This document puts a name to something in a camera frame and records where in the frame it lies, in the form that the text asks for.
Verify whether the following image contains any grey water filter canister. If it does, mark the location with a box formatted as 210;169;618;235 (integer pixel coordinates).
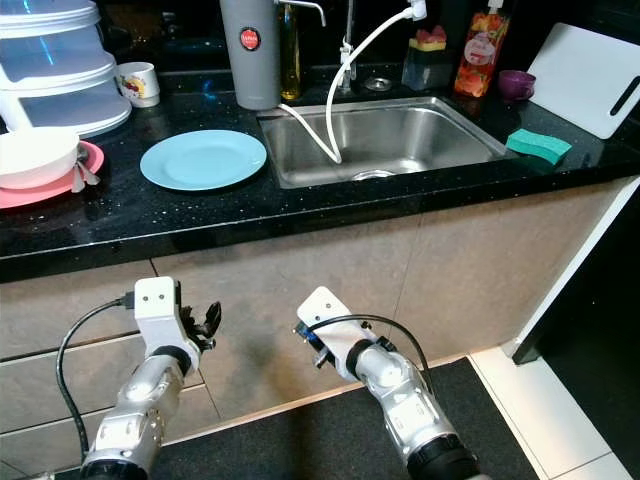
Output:
219;0;281;111

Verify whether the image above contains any pink plate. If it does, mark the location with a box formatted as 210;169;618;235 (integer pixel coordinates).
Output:
0;141;106;211

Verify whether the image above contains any peach dish soap bottle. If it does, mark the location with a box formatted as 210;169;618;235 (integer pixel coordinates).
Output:
453;0;511;98

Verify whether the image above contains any clear sponge holder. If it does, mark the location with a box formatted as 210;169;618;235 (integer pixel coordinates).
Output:
400;48;451;91

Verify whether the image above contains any purple cup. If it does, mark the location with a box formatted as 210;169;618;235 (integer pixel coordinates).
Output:
498;70;538;101

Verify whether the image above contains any metal sink drain strainer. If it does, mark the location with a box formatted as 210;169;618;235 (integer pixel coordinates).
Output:
350;169;399;182

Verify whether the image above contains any white cutting board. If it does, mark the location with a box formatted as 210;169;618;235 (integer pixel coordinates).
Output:
526;22;640;141

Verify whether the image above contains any yellow oil bottle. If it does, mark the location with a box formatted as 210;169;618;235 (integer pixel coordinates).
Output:
278;0;303;103

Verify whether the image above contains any green sponge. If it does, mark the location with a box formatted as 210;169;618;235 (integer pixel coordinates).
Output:
505;129;573;166

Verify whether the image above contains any black floor mat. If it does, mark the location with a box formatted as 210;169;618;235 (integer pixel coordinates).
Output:
190;355;541;480

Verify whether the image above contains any beige cabinet drawer front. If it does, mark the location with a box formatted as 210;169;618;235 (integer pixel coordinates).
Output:
0;338;136;441
0;260;159;361

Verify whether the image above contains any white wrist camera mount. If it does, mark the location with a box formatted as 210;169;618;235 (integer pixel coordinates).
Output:
296;286;376;376
135;277;199;369

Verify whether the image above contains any light blue plate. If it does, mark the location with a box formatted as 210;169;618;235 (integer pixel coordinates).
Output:
140;130;268;192

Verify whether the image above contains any chrome sink faucet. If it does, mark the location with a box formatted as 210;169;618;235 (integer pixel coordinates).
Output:
338;0;359;86

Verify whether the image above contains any white printed mug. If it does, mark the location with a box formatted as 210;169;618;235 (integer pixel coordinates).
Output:
116;62;161;108

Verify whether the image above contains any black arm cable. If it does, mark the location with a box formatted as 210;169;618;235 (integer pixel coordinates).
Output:
57;293;139;471
310;313;436;396

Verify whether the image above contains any white flexible hose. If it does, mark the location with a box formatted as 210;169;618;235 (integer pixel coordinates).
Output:
276;0;428;164

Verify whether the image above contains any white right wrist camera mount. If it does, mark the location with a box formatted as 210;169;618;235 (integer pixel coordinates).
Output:
296;286;376;376

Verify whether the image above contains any chrome filter spout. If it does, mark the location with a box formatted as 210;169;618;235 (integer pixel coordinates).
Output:
278;0;327;28

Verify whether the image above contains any white cabinet end panel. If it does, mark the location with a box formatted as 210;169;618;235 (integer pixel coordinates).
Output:
508;182;640;363

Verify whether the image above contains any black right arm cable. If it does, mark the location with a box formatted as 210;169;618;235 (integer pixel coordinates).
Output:
310;313;436;396

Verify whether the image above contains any stainless steel sink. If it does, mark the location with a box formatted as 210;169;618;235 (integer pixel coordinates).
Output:
255;96;519;190

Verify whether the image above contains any red and yellow sponge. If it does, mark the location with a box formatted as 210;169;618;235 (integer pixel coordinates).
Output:
410;27;449;53

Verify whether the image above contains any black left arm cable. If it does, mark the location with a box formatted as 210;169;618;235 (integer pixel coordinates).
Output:
57;293;139;471

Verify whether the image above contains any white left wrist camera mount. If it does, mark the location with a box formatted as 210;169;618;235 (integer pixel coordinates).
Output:
135;277;199;369

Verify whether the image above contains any white tiered food container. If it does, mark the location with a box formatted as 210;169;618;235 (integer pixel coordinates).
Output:
0;0;133;139

